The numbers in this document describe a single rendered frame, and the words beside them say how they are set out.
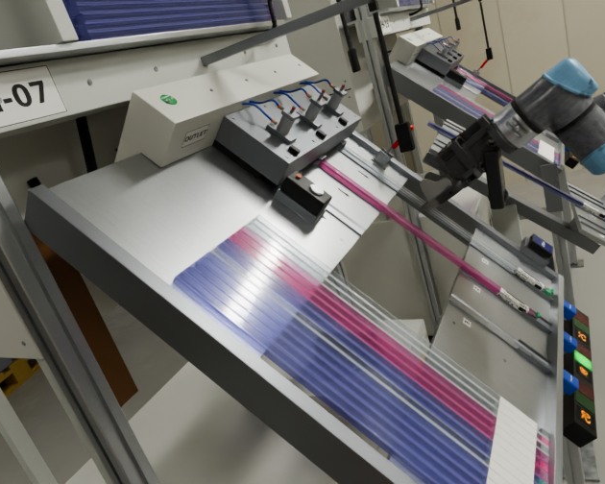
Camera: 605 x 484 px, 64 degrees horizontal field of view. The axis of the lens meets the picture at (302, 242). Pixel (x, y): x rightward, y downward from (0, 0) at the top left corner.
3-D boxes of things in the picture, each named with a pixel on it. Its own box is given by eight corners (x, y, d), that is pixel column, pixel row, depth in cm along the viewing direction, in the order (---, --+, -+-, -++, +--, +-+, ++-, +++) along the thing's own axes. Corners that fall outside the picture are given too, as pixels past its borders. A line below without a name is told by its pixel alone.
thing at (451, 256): (534, 317, 89) (540, 312, 88) (533, 322, 87) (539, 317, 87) (313, 157, 95) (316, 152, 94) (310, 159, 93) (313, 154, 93)
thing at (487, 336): (543, 287, 104) (554, 278, 102) (520, 592, 52) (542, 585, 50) (469, 234, 107) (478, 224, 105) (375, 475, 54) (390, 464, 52)
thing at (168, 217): (396, 194, 110) (408, 178, 107) (240, 384, 57) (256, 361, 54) (281, 112, 114) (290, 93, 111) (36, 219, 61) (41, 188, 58)
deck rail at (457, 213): (540, 293, 107) (560, 275, 104) (539, 298, 106) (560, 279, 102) (285, 111, 116) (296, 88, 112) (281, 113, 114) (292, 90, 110)
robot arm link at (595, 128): (630, 137, 86) (589, 91, 86) (642, 154, 77) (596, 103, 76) (588, 165, 90) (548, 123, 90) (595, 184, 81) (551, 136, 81)
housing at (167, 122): (293, 126, 114) (320, 73, 106) (151, 198, 75) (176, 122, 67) (266, 107, 115) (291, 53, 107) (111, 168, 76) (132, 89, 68)
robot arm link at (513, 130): (540, 128, 88) (538, 139, 81) (519, 145, 91) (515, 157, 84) (512, 97, 88) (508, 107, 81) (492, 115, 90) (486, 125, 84)
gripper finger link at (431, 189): (405, 192, 100) (440, 163, 94) (424, 213, 100) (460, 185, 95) (401, 197, 97) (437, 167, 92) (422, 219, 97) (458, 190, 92)
